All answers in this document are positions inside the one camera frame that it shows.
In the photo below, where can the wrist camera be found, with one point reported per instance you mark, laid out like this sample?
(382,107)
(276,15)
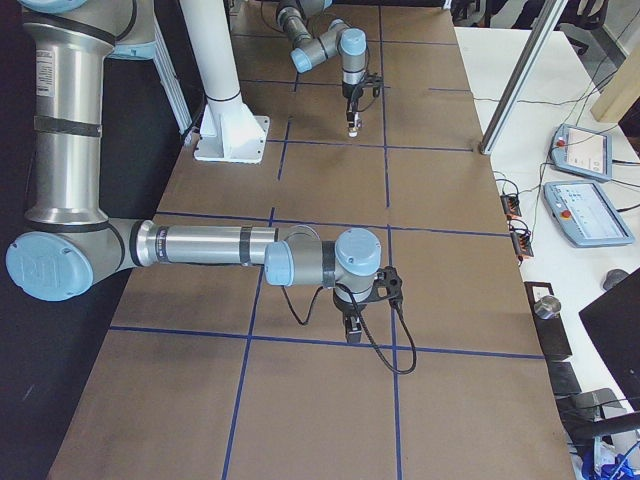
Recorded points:
(388,286)
(374,82)

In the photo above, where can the black computer mouse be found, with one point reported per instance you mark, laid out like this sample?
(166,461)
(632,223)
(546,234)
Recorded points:
(614,277)

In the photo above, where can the aluminium frame post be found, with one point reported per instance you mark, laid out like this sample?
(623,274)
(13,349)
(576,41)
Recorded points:
(541,17)

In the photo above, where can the metal cylinder weight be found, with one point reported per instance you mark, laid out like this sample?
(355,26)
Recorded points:
(547,307)

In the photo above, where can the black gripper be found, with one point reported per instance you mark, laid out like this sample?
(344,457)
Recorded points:
(346,305)
(352,95)

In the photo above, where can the near blue teach pendant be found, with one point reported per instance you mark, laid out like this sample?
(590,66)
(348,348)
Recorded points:
(585,214)

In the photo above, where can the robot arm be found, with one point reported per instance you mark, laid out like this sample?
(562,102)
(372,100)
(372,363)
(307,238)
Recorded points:
(310,51)
(141,145)

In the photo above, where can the white pedestal column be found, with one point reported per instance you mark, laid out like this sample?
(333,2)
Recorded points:
(229,131)

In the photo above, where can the far blue teach pendant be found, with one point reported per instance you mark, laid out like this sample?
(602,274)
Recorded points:
(583,152)

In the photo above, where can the blue teach pendant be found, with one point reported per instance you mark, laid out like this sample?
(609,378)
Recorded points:
(583,152)
(585,214)

